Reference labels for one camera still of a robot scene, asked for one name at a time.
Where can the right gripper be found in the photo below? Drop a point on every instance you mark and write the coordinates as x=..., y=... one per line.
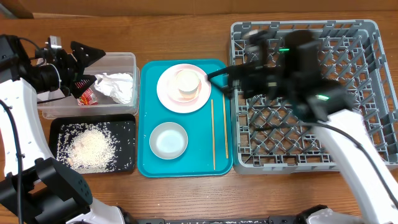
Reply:
x=238, y=75

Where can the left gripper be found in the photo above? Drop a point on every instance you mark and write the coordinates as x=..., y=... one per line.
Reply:
x=72, y=68

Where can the red snack wrapper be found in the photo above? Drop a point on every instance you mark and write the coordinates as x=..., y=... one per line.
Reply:
x=88, y=98

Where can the white napkin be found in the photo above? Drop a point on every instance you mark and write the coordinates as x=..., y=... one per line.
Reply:
x=118, y=86

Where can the white cup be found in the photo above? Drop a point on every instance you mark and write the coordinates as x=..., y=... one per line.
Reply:
x=187, y=82

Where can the white rice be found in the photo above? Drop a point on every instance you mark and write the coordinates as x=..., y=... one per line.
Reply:
x=90, y=149

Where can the grey bowl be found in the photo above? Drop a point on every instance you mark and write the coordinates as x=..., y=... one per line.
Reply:
x=168, y=140

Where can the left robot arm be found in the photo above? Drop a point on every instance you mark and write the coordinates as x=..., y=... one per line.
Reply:
x=37, y=188

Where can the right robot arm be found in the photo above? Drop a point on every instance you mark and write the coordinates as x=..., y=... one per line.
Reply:
x=324, y=106

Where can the right wooden chopstick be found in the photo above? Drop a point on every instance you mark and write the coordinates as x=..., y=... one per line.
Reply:
x=225, y=128

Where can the wooden chopstick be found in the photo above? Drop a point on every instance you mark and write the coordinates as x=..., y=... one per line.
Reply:
x=213, y=134
x=225, y=128

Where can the left wooden chopstick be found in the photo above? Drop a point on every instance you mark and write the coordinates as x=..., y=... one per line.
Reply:
x=213, y=134

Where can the clear plastic bin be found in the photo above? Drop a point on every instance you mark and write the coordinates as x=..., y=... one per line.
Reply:
x=113, y=62

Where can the large pink plate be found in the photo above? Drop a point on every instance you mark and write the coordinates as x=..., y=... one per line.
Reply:
x=183, y=107

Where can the teal serving tray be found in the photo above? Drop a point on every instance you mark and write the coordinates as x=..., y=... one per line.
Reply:
x=197, y=159

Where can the grey dish rack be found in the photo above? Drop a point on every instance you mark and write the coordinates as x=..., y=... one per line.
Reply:
x=267, y=137

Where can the black plastic tray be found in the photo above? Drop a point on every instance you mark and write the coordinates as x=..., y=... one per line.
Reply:
x=127, y=143

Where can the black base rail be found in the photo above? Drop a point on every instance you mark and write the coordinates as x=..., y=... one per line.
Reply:
x=276, y=219

